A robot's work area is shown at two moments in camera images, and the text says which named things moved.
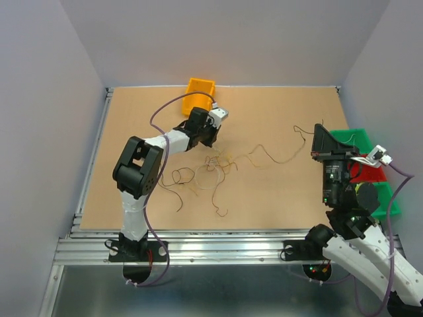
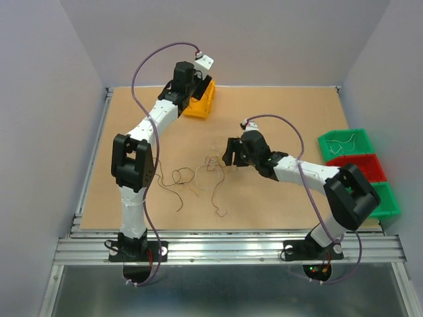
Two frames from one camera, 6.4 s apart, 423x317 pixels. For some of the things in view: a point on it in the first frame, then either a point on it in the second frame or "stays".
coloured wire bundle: x=209 y=174 stays
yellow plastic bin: x=198 y=85 stays
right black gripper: x=324 y=146 -> x=234 y=144
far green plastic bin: x=357 y=138 stays
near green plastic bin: x=384 y=196 stays
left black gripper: x=215 y=132 -> x=201 y=86
